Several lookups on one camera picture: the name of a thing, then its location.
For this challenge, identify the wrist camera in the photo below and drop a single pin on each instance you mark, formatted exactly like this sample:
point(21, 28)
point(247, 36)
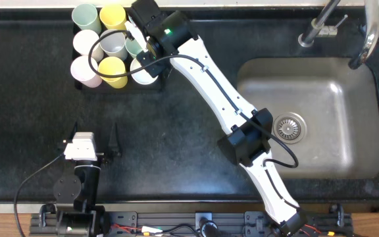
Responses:
point(81, 146)
point(136, 33)

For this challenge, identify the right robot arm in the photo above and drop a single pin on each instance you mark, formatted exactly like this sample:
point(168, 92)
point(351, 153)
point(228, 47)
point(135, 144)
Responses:
point(209, 82)

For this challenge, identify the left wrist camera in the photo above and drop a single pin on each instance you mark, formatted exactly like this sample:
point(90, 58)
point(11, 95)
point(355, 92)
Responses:
point(81, 146)

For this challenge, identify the green cup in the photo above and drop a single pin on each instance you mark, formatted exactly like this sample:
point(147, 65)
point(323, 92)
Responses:
point(133, 49)
point(85, 15)

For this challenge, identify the white cup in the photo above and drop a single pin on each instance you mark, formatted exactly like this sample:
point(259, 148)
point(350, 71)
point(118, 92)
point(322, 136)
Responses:
point(141, 78)
point(84, 42)

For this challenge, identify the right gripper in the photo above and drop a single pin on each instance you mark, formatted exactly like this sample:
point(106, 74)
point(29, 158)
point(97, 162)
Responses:
point(153, 64)

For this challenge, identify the pink cup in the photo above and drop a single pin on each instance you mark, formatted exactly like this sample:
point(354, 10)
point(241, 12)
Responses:
point(82, 69)

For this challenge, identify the grey cup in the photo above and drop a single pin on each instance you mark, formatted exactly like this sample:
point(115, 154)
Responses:
point(112, 44)

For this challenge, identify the yellow cup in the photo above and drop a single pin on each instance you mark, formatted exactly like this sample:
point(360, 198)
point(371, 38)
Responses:
point(110, 67)
point(112, 15)

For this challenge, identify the black tray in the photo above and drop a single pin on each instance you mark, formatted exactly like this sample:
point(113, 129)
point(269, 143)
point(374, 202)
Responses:
point(129, 88)

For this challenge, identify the steel sink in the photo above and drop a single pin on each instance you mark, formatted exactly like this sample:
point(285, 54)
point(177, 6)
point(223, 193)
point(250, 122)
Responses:
point(341, 98)

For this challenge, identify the mounting rail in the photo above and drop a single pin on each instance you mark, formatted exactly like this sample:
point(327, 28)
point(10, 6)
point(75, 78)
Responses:
point(169, 219)

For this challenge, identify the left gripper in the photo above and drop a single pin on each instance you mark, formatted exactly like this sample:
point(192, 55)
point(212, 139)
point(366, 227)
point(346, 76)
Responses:
point(103, 158)

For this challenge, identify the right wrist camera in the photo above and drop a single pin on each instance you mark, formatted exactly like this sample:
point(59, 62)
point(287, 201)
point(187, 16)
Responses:
point(136, 33)

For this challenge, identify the steel tap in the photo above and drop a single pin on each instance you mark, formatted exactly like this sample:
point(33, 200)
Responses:
point(370, 33)

